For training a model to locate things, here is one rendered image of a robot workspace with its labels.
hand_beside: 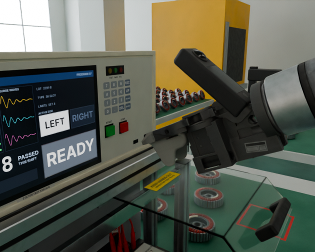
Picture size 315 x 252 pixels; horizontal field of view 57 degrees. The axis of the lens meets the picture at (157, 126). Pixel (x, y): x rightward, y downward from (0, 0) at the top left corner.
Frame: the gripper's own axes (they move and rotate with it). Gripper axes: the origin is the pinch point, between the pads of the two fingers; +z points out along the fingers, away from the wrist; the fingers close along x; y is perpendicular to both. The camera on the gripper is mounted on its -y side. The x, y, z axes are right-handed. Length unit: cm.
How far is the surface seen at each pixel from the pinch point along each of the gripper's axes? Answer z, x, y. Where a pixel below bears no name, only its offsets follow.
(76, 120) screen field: 6.3, -7.3, -6.4
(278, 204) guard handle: -11.5, 13.0, 19.5
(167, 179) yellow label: 7.2, 9.8, 9.8
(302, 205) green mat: 3, 76, 47
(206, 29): 108, 327, -96
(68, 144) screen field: 7.8, -9.1, -3.3
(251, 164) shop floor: 104, 292, 81
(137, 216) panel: 33.4, 23.4, 21.7
